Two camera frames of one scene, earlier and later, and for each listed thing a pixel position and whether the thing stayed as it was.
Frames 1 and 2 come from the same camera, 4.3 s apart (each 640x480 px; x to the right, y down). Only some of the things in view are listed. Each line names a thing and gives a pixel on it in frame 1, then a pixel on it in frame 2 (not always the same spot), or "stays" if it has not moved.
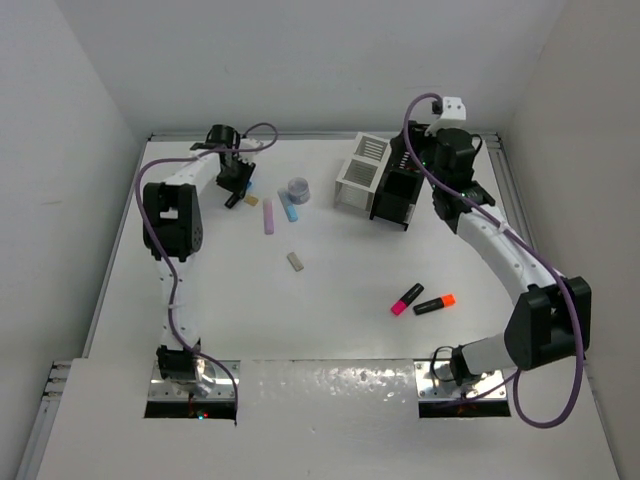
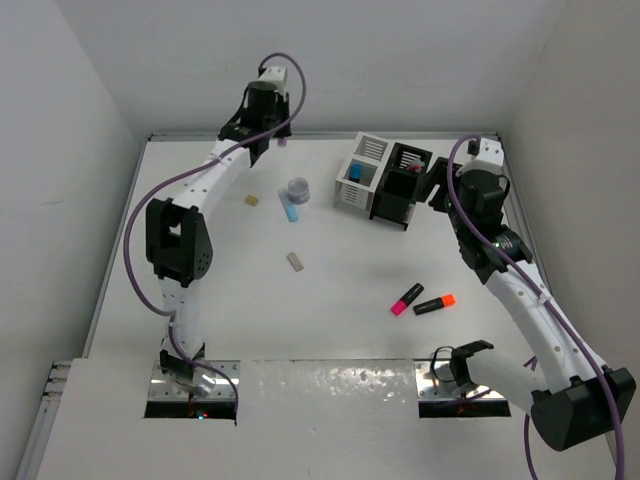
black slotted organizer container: (399, 183) stays
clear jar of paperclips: (299, 191) stays
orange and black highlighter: (444, 301) stays
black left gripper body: (233, 178) to (282, 111)
